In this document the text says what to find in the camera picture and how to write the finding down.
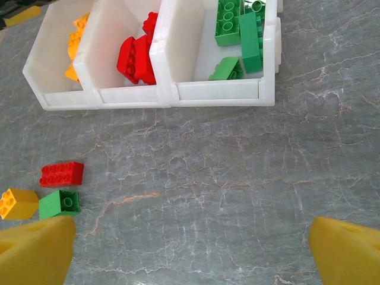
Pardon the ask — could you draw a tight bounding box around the orange long lego brick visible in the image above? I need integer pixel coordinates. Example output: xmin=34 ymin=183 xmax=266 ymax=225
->
xmin=67 ymin=12 xmax=91 ymax=61

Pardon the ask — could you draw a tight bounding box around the green curved lego brick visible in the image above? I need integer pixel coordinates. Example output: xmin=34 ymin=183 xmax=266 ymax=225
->
xmin=208 ymin=56 xmax=245 ymax=81

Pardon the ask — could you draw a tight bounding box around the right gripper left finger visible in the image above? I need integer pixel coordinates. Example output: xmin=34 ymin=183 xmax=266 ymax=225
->
xmin=0 ymin=216 xmax=77 ymax=285

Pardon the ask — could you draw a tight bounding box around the red long lego brick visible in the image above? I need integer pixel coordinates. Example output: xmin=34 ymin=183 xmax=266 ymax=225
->
xmin=39 ymin=161 xmax=85 ymax=188

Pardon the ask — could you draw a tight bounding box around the red large lego brick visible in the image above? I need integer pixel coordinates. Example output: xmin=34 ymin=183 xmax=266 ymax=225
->
xmin=116 ymin=34 xmax=157 ymax=86

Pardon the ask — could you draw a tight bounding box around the green small lego brick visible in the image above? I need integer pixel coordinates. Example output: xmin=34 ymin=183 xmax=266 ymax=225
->
xmin=38 ymin=189 xmax=82 ymax=221

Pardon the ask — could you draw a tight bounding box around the green long lego brick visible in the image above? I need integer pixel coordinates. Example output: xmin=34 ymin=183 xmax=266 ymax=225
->
xmin=213 ymin=0 xmax=242 ymax=47
xmin=238 ymin=11 xmax=265 ymax=75

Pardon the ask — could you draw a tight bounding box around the orange square lego brick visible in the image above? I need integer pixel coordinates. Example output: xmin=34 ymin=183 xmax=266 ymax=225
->
xmin=64 ymin=60 xmax=81 ymax=83
xmin=0 ymin=187 xmax=40 ymax=221

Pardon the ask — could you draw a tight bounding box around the white plastic storage bin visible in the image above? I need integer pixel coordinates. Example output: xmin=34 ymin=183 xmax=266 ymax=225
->
xmin=72 ymin=0 xmax=173 ymax=109
xmin=149 ymin=0 xmax=283 ymax=108
xmin=22 ymin=0 xmax=99 ymax=112

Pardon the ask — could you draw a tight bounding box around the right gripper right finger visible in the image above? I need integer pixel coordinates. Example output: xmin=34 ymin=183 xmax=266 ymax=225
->
xmin=308 ymin=216 xmax=380 ymax=285

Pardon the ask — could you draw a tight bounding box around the red small lego brick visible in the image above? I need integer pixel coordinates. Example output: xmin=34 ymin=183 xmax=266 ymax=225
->
xmin=141 ymin=11 xmax=159 ymax=38

